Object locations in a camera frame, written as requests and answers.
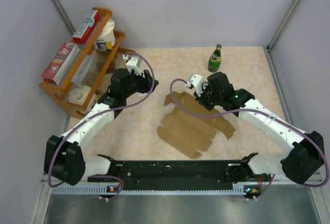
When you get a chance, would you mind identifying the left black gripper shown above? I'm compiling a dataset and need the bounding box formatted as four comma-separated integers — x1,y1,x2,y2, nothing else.
123,68,158,98

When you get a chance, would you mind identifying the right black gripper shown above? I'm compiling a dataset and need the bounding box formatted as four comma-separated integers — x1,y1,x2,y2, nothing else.
193,83,222,112

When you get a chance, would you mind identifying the brown cardboard box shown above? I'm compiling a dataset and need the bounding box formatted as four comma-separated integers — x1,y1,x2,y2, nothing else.
156,91,236,160

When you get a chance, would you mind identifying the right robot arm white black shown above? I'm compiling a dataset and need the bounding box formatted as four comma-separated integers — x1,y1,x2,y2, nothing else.
187,72,324,184

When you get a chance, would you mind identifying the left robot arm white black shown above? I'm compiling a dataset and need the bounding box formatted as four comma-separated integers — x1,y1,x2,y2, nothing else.
44,68,159,187

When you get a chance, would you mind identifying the red white box upper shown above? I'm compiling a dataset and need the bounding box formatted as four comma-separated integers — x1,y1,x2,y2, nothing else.
72,9,101,44

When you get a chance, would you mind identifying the red white box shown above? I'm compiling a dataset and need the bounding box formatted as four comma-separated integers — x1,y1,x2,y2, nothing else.
41,42,80,85
72,9,101,44

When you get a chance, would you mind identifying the red white box lower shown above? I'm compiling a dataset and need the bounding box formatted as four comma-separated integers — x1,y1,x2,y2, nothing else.
41,42,80,85

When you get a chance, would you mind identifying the green glass bottle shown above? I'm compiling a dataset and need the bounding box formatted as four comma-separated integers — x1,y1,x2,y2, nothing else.
208,44,222,73

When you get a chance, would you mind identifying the white paper bag upper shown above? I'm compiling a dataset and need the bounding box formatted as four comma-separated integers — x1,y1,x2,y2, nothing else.
93,19,116,51

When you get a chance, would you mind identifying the white paper bag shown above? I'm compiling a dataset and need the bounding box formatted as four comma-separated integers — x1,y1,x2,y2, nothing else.
93,19,116,51
68,85,98,114

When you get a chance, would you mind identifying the orange wooden shelf rack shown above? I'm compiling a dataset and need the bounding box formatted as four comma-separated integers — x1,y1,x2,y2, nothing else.
39,7,133,119

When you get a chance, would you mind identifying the white paper bag lower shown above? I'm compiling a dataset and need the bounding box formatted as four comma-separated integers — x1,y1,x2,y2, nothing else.
68,85,98,114

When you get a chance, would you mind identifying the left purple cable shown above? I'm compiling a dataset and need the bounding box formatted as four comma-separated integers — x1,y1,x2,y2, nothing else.
47,51,156,199

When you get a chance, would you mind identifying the purple cable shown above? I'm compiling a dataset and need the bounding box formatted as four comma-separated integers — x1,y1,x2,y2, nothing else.
47,51,156,199
170,79,326,201

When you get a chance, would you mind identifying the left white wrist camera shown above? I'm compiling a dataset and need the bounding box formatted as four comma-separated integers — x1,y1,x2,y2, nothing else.
123,54,142,76

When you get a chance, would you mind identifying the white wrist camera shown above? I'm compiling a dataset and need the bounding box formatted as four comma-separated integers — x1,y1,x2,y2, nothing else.
123,54,142,76
185,74,206,98

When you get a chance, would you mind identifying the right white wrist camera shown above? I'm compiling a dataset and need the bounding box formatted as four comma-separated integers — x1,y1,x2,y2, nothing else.
185,74,206,98

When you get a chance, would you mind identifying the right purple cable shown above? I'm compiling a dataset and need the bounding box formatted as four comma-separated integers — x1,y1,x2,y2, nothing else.
170,79,326,201

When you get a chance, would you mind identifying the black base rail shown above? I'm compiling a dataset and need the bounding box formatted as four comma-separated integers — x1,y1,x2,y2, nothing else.
86,160,273,191

